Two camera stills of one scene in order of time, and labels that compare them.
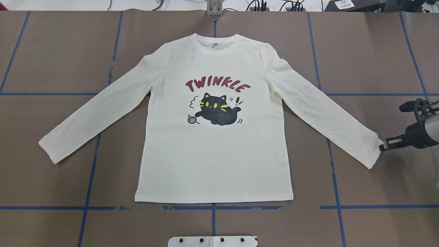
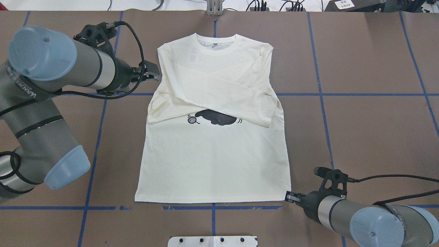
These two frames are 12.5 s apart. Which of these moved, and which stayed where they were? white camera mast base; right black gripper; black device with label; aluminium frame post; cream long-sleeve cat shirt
Moved: cream long-sleeve cat shirt; right black gripper
Stayed: black device with label; white camera mast base; aluminium frame post
